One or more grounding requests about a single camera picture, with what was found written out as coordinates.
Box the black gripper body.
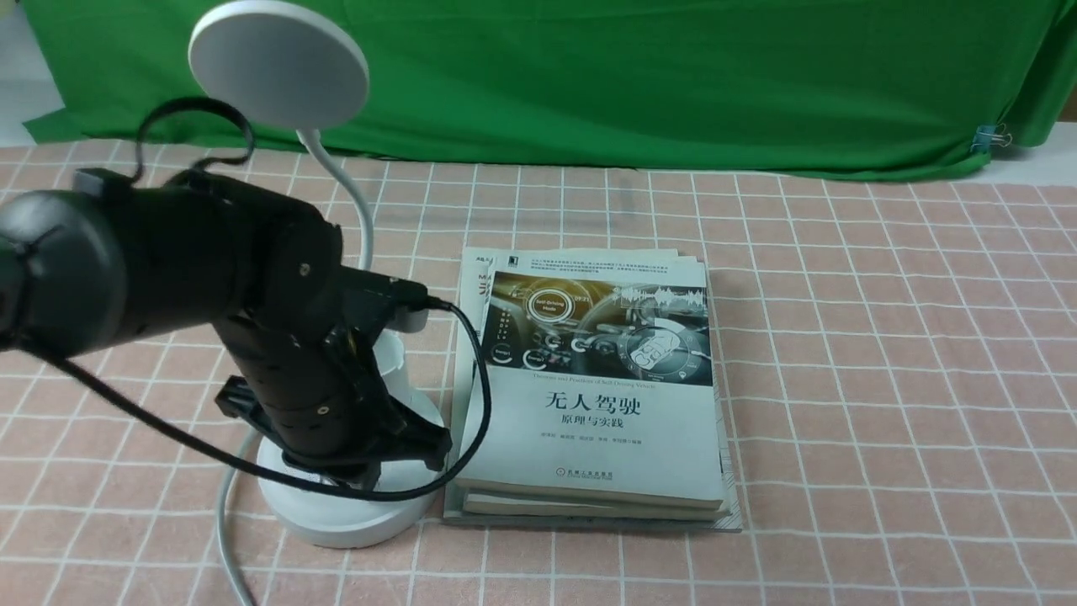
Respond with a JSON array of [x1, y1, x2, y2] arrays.
[[215, 337, 451, 490]]

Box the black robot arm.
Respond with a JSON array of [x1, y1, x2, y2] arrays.
[[3, 168, 451, 492]]

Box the bottom book in stack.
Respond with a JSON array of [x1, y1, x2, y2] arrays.
[[443, 246, 744, 533]]

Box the white self-driving textbook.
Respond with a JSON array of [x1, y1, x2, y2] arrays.
[[454, 257, 726, 511]]

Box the pink grid tablecloth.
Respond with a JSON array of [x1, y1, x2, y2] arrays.
[[1, 158, 1076, 605]]

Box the metal binder clip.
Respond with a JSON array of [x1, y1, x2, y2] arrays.
[[969, 123, 1013, 154]]

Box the white lamp power cord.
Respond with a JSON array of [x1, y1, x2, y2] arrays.
[[215, 431, 258, 606]]

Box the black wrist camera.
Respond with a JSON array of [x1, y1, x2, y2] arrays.
[[340, 268, 431, 337]]

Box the black camera cable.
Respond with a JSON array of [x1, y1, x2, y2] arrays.
[[0, 96, 493, 503]]

